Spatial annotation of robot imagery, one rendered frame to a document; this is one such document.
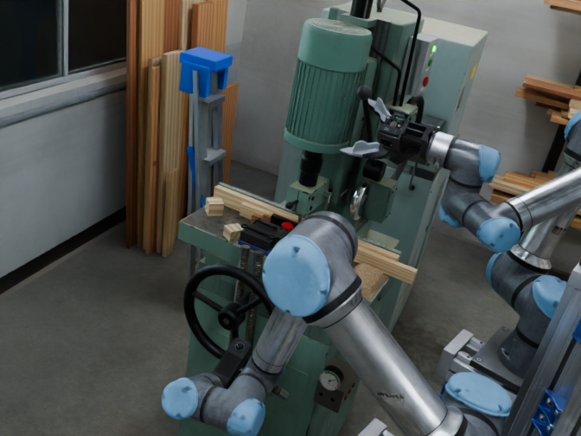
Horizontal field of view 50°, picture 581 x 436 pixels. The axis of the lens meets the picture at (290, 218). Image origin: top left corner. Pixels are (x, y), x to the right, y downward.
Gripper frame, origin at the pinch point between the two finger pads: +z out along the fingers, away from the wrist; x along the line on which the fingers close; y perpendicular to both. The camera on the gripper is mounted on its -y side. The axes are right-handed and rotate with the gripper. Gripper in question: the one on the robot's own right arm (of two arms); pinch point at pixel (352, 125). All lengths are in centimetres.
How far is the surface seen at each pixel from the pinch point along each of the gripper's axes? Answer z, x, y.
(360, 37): 4.8, -17.8, 9.9
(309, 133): 11.1, 3.0, -5.4
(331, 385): -15, 55, -39
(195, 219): 39, 30, -27
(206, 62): 85, -36, -57
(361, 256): -8.3, 19.9, -33.7
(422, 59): -3.8, -35.1, -16.6
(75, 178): 151, 14, -110
